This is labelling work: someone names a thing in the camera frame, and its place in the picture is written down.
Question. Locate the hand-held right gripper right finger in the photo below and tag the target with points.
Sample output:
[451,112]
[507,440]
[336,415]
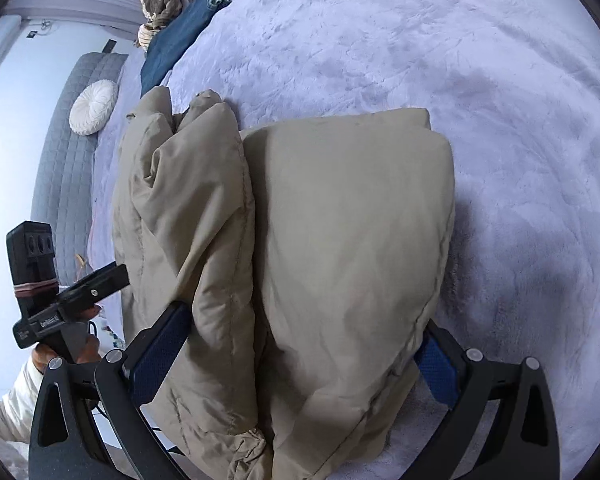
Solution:
[437,370]

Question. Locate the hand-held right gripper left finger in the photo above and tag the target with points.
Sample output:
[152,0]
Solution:
[160,345]

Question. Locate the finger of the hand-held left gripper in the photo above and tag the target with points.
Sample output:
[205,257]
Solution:
[97,285]

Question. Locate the beige puffer jacket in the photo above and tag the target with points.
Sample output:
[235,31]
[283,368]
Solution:
[345,240]

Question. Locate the person's left forearm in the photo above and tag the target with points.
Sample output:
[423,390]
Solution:
[10,405]

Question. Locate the person's left hand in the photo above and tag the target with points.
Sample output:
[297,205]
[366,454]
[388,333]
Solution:
[87,347]

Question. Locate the grey quilted headboard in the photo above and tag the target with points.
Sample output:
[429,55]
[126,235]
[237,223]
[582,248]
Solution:
[65,170]

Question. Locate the white round pillow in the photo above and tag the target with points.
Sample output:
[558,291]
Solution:
[94,107]

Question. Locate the blue jeans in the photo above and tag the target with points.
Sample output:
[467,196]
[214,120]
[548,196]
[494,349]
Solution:
[180,35]

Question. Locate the lavender plush bed blanket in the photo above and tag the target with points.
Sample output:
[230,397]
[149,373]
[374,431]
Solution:
[480,85]

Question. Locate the brown plush garment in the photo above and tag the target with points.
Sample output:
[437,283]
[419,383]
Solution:
[162,2]

